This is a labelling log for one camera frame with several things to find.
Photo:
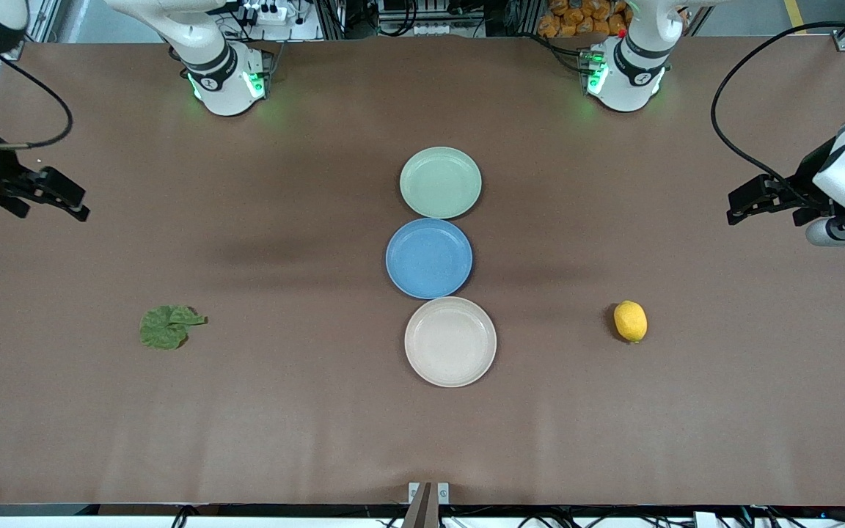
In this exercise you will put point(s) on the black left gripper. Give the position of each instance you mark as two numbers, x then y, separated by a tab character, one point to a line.
804	183

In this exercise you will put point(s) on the green lettuce leaf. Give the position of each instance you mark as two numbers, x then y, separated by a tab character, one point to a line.
166	328

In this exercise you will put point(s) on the yellow lemon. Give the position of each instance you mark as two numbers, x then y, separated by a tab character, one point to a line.
630	321

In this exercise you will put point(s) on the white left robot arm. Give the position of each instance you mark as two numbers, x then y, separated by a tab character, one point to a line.
635	73

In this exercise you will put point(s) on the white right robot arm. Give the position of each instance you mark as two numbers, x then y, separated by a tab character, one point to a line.
224	81

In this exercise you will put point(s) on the bag of oranges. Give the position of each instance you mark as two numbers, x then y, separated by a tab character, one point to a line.
569	18

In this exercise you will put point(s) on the white power strip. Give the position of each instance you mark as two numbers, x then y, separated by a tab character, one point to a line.
272	12

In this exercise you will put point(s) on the green plate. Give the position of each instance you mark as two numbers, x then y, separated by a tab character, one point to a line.
441	183

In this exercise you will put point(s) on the blue plate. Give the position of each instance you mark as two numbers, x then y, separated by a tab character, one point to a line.
428	258

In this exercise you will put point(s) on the beige plate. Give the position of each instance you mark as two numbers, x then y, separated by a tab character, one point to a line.
450	342

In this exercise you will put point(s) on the metal table edge bracket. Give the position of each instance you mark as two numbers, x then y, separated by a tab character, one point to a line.
428	499

